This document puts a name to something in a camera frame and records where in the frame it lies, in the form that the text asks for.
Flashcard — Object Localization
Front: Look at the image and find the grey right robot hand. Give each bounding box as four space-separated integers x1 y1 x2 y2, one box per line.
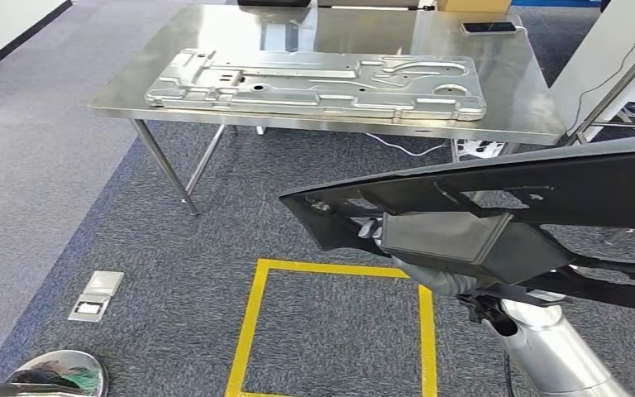
358 218 464 297

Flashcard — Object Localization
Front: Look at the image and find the long black plastic part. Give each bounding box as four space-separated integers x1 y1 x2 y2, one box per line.
279 134 635 316

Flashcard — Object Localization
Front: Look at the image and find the white power strip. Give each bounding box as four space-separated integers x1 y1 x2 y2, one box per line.
456 139 508 160

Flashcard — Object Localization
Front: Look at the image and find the yellow floor tape square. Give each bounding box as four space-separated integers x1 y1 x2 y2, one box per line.
224 258 439 397

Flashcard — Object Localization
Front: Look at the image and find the stamped silver metal panel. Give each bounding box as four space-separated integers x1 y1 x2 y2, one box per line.
143 48 487 122

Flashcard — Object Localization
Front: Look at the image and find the black smartphone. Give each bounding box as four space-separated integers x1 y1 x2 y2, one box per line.
460 22 518 36

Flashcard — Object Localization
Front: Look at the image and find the tan cardboard box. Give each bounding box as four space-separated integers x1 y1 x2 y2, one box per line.
437 0 513 14

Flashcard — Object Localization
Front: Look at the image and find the blue panel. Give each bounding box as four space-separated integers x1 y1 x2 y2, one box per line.
512 0 604 7

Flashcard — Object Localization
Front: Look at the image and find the silver floor socket box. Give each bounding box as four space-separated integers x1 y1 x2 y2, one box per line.
68 270 125 323

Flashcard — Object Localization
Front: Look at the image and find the white cable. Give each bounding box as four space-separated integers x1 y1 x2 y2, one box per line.
366 132 450 158

